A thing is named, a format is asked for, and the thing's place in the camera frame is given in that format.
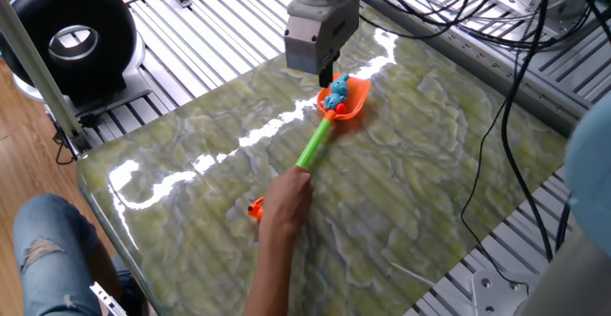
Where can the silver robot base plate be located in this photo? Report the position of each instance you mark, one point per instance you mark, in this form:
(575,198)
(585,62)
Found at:
(501,294)

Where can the person's leg in jeans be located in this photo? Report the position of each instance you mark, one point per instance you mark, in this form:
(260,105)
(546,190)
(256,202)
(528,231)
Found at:
(52,259)

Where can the silver Schunk gripper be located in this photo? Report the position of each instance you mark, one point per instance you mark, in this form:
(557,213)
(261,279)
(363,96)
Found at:
(310,34)

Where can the person's bare hand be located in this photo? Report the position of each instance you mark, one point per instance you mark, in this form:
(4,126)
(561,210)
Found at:
(286,201)

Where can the small aluminium bracket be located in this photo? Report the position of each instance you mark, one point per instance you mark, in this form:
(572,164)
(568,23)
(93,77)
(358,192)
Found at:
(107,299)

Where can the aluminium frame post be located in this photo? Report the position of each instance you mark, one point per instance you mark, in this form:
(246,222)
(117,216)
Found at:
(43,75)

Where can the green marble pattern mat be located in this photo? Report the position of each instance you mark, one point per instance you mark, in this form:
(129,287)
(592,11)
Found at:
(382,187)

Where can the person's bare forearm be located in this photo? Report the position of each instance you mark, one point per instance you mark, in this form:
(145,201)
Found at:
(272,278)

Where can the blue toy bunny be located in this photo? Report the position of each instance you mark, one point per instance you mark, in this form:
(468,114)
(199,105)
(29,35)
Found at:
(338,89)

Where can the orange and green toy shovel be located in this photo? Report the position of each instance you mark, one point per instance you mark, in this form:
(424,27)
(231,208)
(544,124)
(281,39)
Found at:
(312,144)

